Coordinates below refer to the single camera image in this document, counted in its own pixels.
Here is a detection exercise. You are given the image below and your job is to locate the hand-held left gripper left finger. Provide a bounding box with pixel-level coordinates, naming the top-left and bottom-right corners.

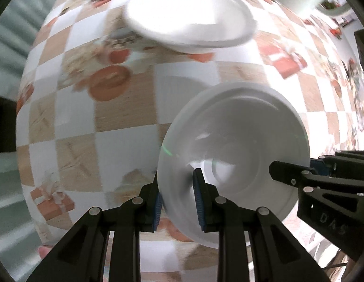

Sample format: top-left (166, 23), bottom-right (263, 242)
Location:
top-left (26, 170), bottom-right (165, 282)

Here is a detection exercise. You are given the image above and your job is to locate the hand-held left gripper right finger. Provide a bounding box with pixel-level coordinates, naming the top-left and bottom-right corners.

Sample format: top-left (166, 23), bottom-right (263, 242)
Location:
top-left (192, 168), bottom-right (323, 282)

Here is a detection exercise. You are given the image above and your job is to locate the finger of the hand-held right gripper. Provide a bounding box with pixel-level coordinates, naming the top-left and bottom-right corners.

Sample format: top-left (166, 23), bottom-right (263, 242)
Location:
top-left (269, 161), bottom-right (335, 187)
top-left (310, 150), bottom-right (364, 180)

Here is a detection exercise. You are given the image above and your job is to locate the white foam bowl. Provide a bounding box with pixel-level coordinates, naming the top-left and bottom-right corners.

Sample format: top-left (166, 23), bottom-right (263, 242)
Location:
top-left (123, 0), bottom-right (257, 54)
top-left (157, 82), bottom-right (311, 249)

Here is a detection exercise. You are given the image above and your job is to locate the checkered printed tablecloth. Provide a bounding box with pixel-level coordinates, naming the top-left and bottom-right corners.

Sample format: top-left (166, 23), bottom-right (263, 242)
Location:
top-left (16, 0), bottom-right (364, 282)

